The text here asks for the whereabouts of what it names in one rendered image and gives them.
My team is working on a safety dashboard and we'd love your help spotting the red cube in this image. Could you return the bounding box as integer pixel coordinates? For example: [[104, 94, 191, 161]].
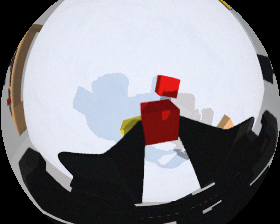
[[155, 74, 180, 98], [140, 99, 180, 146]]

